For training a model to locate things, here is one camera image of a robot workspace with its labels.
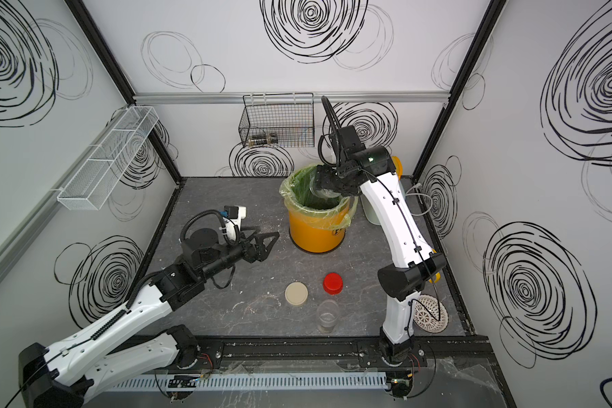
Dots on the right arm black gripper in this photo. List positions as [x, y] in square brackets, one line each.
[322, 180]

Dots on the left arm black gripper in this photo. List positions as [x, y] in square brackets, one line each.
[260, 254]

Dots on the beige jar lid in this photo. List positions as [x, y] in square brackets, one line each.
[296, 293]

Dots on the red jar lid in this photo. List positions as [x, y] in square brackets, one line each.
[333, 283]

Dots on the clear jar with oatmeal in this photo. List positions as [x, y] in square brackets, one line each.
[328, 313]

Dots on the beige lidded oatmeal jar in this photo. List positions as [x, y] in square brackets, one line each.
[322, 185]

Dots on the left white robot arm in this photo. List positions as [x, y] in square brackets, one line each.
[73, 371]

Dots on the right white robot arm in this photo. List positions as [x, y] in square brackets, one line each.
[414, 262]

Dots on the right yellow toast slice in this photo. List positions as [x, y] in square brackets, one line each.
[398, 166]

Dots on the mint green toaster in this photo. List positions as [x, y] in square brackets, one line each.
[370, 213]

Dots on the green plastic bin liner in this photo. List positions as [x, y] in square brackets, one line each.
[324, 211]

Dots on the orange trash bin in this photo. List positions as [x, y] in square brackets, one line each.
[317, 233]

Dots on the dark item in basket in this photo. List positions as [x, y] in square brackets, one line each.
[263, 139]

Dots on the yellow mug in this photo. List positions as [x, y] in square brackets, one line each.
[435, 278]

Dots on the patterned white bowl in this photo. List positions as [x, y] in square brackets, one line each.
[430, 315]

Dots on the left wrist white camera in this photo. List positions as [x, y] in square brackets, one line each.
[233, 216]

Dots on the black wire wall basket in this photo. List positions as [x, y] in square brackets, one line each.
[289, 115]

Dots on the white slotted cable duct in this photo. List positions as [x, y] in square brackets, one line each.
[177, 383]

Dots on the white wire wall shelf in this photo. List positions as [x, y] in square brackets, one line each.
[122, 156]

